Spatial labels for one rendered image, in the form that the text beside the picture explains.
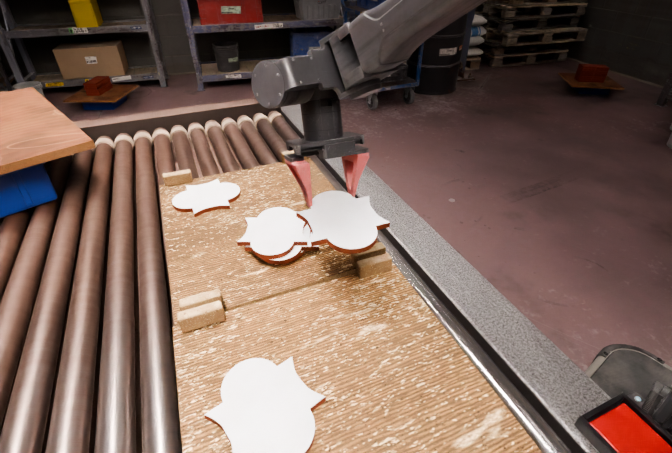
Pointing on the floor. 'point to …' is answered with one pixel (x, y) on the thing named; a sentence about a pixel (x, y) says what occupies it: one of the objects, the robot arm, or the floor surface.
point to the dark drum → (439, 60)
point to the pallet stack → (530, 23)
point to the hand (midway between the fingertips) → (330, 197)
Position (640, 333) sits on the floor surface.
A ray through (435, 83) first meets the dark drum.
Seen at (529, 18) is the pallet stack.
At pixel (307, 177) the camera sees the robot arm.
